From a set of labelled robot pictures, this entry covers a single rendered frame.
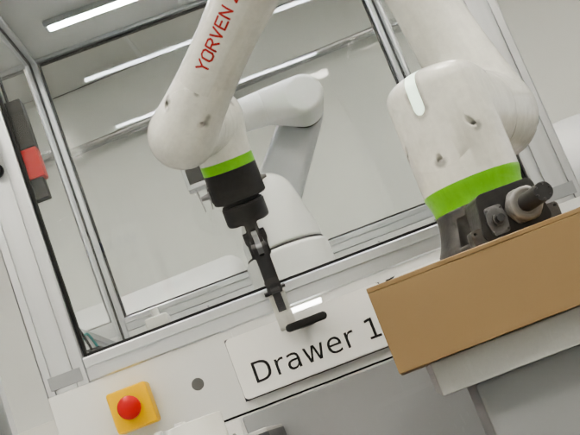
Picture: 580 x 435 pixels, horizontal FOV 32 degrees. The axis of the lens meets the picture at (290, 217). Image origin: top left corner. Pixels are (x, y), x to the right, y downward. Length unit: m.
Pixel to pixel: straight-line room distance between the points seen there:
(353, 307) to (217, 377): 0.27
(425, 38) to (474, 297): 0.48
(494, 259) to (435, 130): 0.21
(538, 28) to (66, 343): 3.90
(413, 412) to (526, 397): 0.60
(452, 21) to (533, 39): 3.85
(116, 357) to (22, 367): 3.57
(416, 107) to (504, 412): 0.39
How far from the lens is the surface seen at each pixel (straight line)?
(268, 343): 1.76
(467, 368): 1.15
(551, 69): 5.28
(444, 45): 1.46
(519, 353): 1.16
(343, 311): 1.76
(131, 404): 1.72
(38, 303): 1.84
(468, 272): 1.13
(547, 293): 1.14
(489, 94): 1.32
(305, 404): 1.77
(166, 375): 1.79
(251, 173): 1.66
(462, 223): 1.26
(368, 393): 1.77
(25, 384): 5.36
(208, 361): 1.78
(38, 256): 1.86
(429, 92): 1.27
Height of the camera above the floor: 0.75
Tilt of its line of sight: 11 degrees up
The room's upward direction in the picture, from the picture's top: 21 degrees counter-clockwise
